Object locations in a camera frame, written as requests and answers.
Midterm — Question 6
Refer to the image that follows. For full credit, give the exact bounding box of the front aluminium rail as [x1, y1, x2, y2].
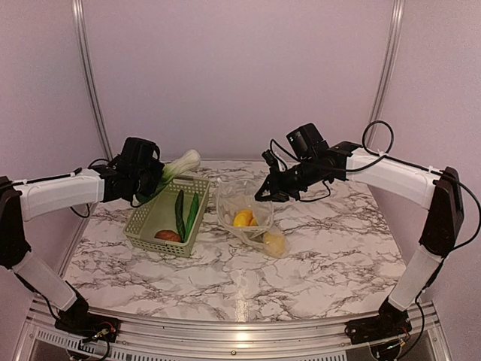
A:
[13, 300, 453, 360]

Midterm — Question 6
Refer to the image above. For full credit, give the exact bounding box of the yellow lemon toy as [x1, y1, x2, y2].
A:
[262, 232, 286, 258]

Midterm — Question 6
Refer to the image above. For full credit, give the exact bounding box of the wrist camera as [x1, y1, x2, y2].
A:
[119, 137, 160, 168]
[286, 123, 329, 160]

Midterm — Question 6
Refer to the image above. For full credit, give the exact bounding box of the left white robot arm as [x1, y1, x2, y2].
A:
[1, 159, 165, 335]

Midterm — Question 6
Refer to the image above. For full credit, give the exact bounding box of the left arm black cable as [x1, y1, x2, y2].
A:
[71, 157, 113, 219]

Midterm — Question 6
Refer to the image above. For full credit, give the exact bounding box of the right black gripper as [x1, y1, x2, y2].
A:
[255, 156, 322, 202]

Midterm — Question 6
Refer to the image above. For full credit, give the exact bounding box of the green bok choy toy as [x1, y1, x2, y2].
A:
[135, 150, 201, 205]

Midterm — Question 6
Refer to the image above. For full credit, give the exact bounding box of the dark green cucumber toy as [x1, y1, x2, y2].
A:
[174, 190, 186, 242]

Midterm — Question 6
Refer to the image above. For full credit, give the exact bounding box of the right aluminium frame post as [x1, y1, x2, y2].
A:
[369, 0, 405, 123]

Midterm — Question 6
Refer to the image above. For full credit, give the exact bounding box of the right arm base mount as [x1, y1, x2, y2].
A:
[344, 299, 412, 344]

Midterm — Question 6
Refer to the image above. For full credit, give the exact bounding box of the brown orange round toy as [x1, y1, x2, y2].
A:
[154, 229, 183, 243]

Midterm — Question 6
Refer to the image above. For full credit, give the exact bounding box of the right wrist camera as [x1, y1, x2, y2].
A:
[286, 123, 329, 160]

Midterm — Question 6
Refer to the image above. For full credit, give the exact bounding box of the green perforated plastic basket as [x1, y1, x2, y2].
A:
[123, 176, 210, 258]

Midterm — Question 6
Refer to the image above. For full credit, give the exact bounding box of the bright green pepper toy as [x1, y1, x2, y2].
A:
[183, 193, 199, 243]

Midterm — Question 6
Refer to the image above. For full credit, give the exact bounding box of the orange yellow mango toy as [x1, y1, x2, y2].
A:
[232, 209, 259, 228]

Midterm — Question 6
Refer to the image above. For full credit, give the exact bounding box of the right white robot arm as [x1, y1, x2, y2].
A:
[255, 141, 464, 337]

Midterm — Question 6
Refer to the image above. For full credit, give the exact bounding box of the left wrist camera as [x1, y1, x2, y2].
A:
[119, 137, 160, 168]

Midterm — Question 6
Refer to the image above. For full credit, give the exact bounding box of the clear zip top bag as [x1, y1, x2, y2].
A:
[215, 179, 288, 259]

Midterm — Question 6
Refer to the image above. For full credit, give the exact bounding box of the aluminium frame post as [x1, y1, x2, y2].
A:
[369, 0, 405, 123]
[72, 0, 113, 159]

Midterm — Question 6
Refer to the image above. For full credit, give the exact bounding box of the left aluminium frame post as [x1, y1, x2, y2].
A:
[72, 0, 113, 159]

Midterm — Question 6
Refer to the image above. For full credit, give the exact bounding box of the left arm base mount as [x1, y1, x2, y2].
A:
[55, 291, 121, 343]

